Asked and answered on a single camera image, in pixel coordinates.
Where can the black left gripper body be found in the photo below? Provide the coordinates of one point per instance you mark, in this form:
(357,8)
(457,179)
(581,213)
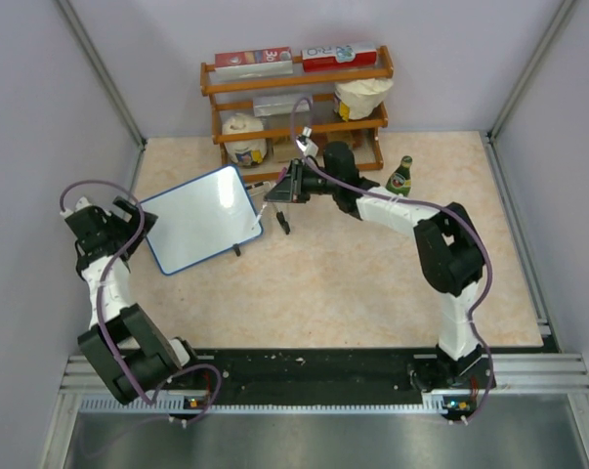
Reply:
(130,234)

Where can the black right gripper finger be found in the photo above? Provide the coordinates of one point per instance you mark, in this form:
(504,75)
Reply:
(288,177)
(282,192)

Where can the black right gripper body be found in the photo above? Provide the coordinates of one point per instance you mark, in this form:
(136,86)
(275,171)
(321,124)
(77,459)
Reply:
(300,195)

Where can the blue framed whiteboard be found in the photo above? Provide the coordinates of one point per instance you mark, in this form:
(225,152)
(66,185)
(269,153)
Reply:
(206,217)

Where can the magenta capped whiteboard marker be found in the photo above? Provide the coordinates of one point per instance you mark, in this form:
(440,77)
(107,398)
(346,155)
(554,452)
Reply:
(259,215)

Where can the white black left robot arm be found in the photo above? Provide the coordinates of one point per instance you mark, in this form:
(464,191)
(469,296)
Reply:
(104,244)

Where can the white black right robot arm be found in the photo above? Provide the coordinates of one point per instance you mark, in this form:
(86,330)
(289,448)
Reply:
(451,254)

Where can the white flour bag left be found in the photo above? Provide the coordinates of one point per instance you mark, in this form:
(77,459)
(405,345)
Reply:
(245,152)

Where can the white flour bag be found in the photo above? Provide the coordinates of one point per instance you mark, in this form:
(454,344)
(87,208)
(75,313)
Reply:
(245,152)
(355,100)

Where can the clear plastic container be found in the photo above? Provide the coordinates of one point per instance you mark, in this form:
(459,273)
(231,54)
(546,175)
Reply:
(265,107)

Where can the brown brick-pattern box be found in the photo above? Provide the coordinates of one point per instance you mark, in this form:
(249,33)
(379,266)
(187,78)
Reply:
(355,138)

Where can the white flour bag right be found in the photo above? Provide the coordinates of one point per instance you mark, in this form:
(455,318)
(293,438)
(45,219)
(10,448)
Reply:
(355,100)

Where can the green glass Perrier bottle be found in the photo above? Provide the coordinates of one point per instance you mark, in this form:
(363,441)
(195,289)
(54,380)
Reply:
(400,180)

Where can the red foil roll box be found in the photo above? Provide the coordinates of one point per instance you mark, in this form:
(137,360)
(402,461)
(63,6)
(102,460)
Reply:
(254,63)

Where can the orange wooden shelf rack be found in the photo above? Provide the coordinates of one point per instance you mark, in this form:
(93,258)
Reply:
(227,98)

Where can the red white wrap box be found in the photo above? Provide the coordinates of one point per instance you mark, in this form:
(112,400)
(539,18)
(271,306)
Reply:
(322,58)

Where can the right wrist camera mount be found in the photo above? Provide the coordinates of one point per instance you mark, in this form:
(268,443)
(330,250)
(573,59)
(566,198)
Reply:
(305,143)

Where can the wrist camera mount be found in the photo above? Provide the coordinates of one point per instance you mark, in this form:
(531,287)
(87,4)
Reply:
(305,143)
(82,203)

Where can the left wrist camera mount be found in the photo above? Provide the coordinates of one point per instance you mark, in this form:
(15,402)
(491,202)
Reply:
(82,203)

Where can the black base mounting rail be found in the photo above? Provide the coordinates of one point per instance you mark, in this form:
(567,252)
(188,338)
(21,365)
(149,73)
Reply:
(335,376)

